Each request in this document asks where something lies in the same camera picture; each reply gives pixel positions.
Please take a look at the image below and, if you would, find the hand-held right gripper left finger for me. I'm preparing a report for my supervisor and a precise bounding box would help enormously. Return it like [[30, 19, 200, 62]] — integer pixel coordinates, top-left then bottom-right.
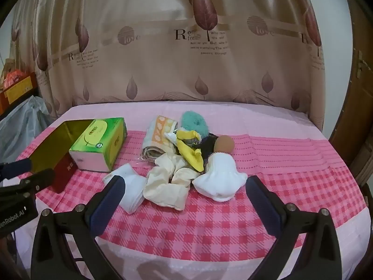
[[31, 175, 126, 280]]

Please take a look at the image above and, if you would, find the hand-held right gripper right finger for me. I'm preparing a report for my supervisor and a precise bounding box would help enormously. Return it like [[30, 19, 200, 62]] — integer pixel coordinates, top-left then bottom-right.
[[245, 176, 343, 280]]

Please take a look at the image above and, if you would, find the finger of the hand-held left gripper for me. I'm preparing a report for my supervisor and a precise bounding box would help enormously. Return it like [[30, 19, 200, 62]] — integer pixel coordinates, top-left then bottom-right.
[[0, 158, 32, 182], [0, 168, 56, 200]]

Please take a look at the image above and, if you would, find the gold tin box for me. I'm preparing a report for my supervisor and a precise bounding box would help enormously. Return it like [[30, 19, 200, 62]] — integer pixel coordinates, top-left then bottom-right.
[[31, 119, 97, 193]]

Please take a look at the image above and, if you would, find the white lace trim sock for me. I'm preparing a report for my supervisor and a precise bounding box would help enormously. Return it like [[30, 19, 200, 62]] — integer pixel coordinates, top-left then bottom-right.
[[192, 151, 248, 202]]

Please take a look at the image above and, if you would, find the cream knotted sock pair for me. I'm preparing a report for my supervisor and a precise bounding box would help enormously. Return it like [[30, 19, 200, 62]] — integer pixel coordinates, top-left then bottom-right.
[[143, 152, 200, 210]]

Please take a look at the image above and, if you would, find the brown makeup sponge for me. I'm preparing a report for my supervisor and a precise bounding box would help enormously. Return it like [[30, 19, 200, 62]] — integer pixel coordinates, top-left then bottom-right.
[[215, 136, 235, 154]]

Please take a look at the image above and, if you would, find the orange white patterned towel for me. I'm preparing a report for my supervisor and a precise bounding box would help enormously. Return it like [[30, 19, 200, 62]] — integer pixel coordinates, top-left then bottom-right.
[[142, 115, 178, 161]]

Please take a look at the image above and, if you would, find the yellow white soft toy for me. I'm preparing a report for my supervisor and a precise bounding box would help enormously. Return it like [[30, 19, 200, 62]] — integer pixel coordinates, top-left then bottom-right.
[[165, 130, 204, 172]]

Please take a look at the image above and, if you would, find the teal fluffy scrunchie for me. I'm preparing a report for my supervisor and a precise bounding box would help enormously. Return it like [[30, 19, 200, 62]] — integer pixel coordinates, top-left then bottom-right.
[[178, 111, 211, 137]]

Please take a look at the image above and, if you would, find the grey plastic bag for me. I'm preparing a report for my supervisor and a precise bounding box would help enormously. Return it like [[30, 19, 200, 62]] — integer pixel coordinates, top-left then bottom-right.
[[0, 95, 51, 164]]

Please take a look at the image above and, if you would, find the pink checked tablecloth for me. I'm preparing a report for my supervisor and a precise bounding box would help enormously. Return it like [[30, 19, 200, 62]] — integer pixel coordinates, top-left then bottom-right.
[[13, 98, 368, 280]]

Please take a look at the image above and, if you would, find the green tissue box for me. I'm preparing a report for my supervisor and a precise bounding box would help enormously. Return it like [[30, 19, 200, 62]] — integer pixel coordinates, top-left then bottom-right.
[[69, 117, 128, 172]]

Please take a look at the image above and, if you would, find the orange cardboard box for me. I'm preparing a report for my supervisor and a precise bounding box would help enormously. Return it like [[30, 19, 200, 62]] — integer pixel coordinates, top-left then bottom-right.
[[0, 74, 35, 114]]

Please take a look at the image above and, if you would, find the black plastic packet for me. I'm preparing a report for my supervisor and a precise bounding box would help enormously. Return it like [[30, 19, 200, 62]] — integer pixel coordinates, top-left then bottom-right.
[[198, 133, 222, 164]]

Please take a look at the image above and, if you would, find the orange mesh bag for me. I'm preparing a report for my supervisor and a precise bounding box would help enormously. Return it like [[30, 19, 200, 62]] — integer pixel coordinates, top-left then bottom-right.
[[4, 69, 28, 85]]

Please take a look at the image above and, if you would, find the brown wooden door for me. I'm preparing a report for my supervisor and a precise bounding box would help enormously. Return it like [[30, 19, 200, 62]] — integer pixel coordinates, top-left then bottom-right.
[[329, 0, 373, 199]]

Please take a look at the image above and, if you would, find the beige leaf print curtain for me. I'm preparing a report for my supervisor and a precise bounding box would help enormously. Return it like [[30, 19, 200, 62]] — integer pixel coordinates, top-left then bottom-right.
[[9, 0, 327, 132]]

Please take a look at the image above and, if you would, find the metal door latch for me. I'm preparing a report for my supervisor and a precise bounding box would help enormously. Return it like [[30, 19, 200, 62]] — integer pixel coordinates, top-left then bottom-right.
[[357, 51, 373, 73]]

